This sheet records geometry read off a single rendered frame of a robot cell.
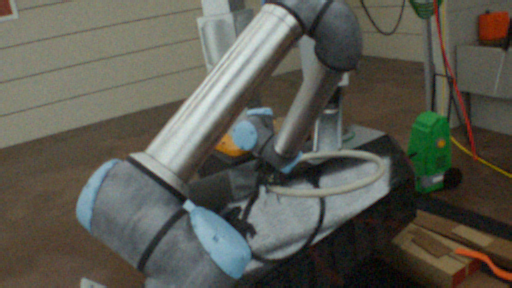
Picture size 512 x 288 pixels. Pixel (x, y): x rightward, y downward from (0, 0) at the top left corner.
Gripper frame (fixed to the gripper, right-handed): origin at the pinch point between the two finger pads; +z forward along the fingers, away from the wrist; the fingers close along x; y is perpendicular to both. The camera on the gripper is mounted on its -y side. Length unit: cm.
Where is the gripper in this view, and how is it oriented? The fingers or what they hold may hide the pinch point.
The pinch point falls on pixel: (271, 201)
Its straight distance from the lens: 172.7
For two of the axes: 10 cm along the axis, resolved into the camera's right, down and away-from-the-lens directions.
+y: 3.5, 2.0, -9.1
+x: 9.3, -2.1, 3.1
